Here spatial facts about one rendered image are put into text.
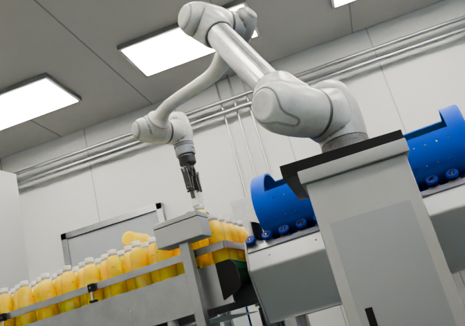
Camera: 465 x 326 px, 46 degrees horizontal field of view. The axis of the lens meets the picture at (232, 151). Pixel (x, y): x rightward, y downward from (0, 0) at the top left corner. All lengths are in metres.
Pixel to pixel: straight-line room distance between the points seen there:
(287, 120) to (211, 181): 4.45
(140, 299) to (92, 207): 4.20
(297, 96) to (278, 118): 0.08
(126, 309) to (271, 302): 0.61
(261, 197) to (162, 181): 4.00
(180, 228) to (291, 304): 0.53
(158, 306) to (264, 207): 0.59
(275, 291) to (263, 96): 0.93
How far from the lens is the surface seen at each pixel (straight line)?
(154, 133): 2.36
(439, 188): 2.17
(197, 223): 2.15
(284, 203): 2.24
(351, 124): 1.75
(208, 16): 2.06
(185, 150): 2.43
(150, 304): 2.36
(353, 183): 1.62
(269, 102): 1.60
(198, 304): 2.17
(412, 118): 5.94
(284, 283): 2.25
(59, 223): 6.70
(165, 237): 2.21
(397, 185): 1.61
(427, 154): 2.17
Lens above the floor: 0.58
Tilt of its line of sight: 19 degrees up
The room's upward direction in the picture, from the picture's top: 15 degrees counter-clockwise
